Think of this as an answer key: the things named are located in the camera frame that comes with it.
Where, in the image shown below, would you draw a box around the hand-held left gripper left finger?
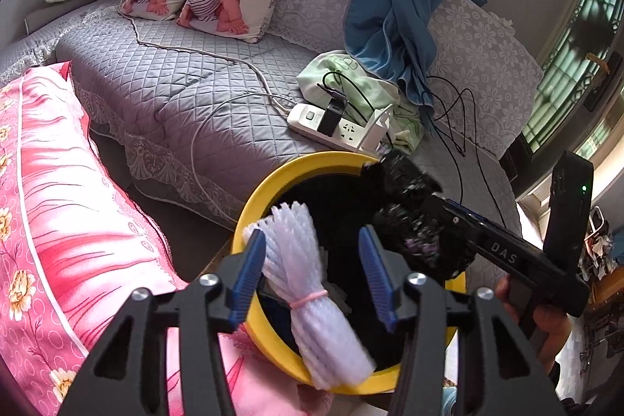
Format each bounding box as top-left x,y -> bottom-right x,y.
56,228 -> 268,416

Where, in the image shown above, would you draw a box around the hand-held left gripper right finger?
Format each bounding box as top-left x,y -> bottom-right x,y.
357,225 -> 569,416

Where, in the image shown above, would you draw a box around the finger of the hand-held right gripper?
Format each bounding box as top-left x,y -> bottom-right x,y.
423,194 -> 488,251

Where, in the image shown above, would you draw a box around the black plastic wrapper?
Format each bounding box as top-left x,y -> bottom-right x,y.
360,153 -> 481,281

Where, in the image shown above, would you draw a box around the white foam net bundle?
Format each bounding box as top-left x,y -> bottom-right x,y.
242,200 -> 376,390

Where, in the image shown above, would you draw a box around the yellow round bin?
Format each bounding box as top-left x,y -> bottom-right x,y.
230,150 -> 469,397

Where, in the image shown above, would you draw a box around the person's right hand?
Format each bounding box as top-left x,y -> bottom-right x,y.
496,274 -> 573,365

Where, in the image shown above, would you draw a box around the white charger plug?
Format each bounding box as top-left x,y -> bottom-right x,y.
361,104 -> 395,151

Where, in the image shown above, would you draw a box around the black charger plug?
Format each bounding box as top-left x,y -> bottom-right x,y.
319,97 -> 348,136

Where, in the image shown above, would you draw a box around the white power strip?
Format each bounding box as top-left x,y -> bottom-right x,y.
287,103 -> 381,152

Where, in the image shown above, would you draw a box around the light green cloth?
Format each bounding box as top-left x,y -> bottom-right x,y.
296,50 -> 422,154

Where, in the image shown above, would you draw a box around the metal grille door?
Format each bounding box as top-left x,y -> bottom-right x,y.
519,0 -> 624,163

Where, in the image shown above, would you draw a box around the long blue curtain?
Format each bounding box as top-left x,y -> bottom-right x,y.
344,0 -> 488,107

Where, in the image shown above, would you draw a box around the grey quilted sofa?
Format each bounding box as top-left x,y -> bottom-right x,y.
0,0 -> 544,261

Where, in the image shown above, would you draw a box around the black cables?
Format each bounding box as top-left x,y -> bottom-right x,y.
317,72 -> 508,241

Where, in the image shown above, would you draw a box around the thin white cable loop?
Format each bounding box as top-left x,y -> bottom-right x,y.
190,92 -> 293,227

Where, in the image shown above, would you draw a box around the long white cable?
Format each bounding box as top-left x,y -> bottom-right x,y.
126,14 -> 293,115

